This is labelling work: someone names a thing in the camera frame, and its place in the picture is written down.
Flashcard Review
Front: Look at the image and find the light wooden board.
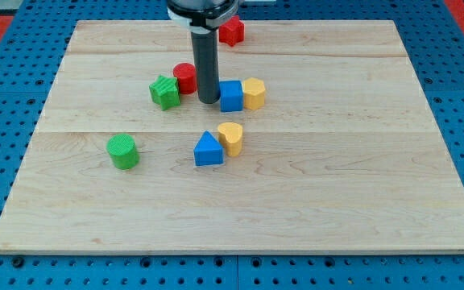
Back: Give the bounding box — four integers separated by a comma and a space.
0, 20, 464, 255

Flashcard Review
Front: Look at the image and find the blue triangle block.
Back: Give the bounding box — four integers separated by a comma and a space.
193, 130, 224, 166

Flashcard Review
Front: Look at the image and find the yellow heart block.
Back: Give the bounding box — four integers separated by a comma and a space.
217, 122, 243, 157

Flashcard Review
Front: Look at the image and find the blue cube block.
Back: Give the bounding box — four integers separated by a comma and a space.
219, 81, 243, 112

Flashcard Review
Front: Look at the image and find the yellow hexagon block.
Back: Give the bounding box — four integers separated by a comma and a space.
242, 77, 266, 110

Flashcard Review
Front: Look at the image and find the red cylinder block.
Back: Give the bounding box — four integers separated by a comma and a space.
172, 63, 197, 94

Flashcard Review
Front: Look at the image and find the green cylinder block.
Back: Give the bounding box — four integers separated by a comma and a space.
106, 134, 140, 170

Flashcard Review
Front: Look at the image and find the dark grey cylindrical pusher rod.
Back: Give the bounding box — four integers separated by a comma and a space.
191, 30, 220, 104

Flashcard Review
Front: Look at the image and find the green star block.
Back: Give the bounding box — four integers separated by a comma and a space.
149, 75, 180, 110

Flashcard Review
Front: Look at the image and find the red star block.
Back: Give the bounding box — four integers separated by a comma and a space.
218, 15, 245, 47

